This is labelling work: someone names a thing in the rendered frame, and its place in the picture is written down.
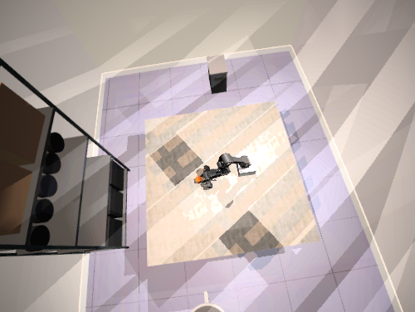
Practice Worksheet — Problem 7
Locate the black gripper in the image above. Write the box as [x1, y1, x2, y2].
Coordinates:
[200, 165, 212, 188]

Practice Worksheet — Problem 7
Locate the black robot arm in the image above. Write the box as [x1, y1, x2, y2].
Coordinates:
[203, 153, 252, 181]

